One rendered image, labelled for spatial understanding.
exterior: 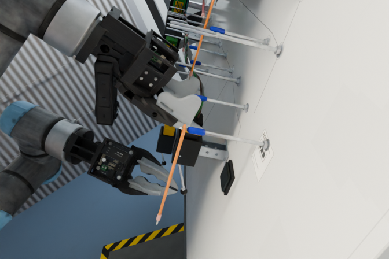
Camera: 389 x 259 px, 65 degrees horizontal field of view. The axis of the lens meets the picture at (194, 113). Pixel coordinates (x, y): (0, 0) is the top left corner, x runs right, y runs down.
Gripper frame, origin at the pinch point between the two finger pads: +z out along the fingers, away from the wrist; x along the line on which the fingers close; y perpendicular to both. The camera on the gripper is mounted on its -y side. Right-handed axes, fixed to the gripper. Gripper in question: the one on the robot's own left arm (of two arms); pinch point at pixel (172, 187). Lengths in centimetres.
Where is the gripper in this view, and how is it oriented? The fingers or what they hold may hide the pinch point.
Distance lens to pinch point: 60.2
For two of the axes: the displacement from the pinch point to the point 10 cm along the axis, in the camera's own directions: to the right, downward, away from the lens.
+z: 9.1, 3.8, -1.4
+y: -0.5, -2.5, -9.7
